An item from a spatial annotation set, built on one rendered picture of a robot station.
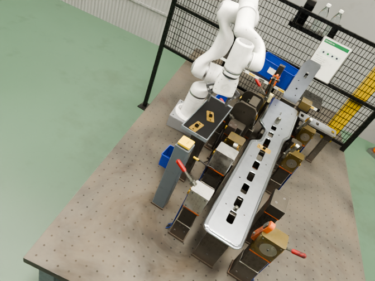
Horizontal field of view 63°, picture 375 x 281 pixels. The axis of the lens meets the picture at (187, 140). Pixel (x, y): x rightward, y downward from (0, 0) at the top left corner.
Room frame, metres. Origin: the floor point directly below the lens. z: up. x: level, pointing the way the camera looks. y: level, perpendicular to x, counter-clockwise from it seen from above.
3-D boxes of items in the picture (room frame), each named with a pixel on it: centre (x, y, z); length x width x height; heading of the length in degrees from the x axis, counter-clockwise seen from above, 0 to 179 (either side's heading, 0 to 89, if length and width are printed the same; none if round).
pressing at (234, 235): (1.43, -0.43, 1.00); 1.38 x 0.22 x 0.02; 169
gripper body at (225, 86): (1.29, -0.06, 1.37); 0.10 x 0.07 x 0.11; 103
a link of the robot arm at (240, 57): (1.30, -0.06, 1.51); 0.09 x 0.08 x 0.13; 100
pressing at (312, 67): (2.17, -0.58, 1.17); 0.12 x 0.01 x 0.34; 79
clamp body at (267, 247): (0.84, -0.50, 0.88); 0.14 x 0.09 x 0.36; 79
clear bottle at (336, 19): (2.54, -0.64, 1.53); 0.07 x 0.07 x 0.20
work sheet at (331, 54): (2.43, -0.72, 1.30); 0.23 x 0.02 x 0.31; 79
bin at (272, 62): (2.37, -0.42, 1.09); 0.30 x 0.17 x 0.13; 69
